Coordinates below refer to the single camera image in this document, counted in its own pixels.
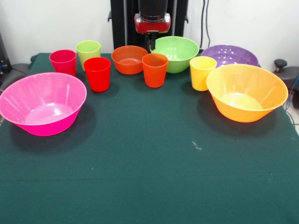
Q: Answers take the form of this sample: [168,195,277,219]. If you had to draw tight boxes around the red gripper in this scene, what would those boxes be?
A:
[134,13,172,50]

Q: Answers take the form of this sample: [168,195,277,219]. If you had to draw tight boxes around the green plastic bowl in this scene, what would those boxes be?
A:
[149,36,200,74]

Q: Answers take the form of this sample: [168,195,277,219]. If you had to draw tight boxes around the pink plastic bowl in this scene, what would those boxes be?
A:
[0,72,87,137]

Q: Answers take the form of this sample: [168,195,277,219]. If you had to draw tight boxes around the orange-red plastic cup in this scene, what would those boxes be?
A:
[142,53,169,89]

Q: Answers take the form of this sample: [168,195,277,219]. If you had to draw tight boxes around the orange-red plastic bowl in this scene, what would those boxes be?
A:
[111,45,149,75]

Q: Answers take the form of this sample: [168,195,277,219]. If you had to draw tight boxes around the yellow plastic cup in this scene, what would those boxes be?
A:
[189,56,218,91]

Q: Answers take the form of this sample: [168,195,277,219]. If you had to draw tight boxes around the light green plastic cup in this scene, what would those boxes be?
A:
[75,40,102,72]

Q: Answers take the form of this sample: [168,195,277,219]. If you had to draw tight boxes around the red plastic cup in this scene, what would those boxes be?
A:
[83,57,112,93]

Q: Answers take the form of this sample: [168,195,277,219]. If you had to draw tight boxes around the purple plastic bowl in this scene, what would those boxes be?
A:
[200,44,259,68]

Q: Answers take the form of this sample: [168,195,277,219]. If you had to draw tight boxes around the crimson plastic cup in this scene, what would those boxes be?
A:
[49,49,77,77]

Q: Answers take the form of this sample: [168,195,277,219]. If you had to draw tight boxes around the orange plastic bowl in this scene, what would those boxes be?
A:
[206,64,289,123]

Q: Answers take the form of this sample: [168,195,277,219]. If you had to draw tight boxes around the black knob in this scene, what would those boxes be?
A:
[273,59,287,73]

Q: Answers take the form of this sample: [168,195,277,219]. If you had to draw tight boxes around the dark green table cloth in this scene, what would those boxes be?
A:
[0,53,299,224]

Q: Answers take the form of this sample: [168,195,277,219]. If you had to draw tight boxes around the black round floor base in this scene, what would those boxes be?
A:
[278,66,299,91]

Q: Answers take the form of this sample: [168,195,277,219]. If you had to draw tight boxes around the black wall cable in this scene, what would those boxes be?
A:
[205,0,212,49]
[199,0,206,46]

